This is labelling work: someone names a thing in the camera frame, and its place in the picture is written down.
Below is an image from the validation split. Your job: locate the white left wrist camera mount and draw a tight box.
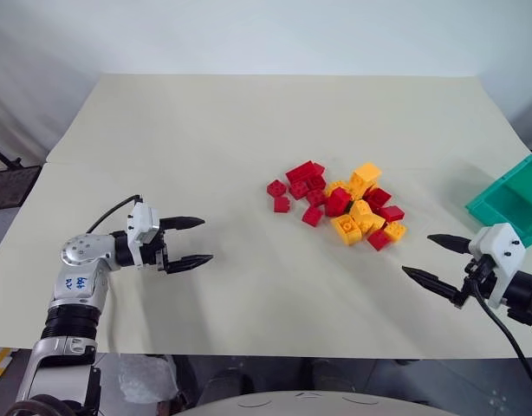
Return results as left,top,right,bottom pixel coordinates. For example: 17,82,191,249
126,201,162,266

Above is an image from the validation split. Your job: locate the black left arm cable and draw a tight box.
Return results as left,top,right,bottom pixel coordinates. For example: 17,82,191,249
85,194,145,235

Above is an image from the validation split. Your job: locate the dark mesh panel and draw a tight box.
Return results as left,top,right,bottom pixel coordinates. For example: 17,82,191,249
0,164,42,210

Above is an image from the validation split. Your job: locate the green plastic bin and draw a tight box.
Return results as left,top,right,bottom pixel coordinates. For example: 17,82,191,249
464,155,532,250

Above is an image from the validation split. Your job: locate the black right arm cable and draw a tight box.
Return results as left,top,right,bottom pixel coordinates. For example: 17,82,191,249
472,281,532,402

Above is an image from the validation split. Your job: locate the black metal stand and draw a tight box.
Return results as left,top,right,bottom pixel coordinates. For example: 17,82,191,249
0,141,23,171

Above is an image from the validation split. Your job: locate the yellow plastic toy brick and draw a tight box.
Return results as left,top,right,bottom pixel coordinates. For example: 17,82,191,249
382,220,409,242

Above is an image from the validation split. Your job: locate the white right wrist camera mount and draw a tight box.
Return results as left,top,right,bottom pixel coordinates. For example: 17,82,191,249
467,222,528,309

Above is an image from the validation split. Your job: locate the clear plastic bag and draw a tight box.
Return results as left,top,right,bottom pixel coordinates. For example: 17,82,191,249
118,354,179,405

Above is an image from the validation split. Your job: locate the large red plastic toy brick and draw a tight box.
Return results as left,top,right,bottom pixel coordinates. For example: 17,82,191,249
284,159,328,185

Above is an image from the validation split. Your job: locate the large yellow building block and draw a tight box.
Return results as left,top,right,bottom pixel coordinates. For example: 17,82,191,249
330,214,364,248
348,161,383,201

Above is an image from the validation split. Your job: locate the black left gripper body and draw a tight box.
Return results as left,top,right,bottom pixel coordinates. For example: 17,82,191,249
139,229,172,275

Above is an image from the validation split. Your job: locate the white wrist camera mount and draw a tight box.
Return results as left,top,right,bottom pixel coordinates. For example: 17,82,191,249
126,201,162,266
467,222,528,309

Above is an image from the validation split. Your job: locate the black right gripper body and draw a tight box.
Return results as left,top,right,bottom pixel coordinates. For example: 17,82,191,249
453,255,497,309

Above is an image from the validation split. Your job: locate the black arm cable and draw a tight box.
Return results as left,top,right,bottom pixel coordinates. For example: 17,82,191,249
472,281,532,402
85,194,145,235

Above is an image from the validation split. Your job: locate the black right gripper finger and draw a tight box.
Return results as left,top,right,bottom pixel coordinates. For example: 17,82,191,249
426,233,472,257
400,265,463,305

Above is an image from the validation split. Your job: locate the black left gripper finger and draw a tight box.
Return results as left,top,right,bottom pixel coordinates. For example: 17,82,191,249
165,254,215,276
159,215,206,234

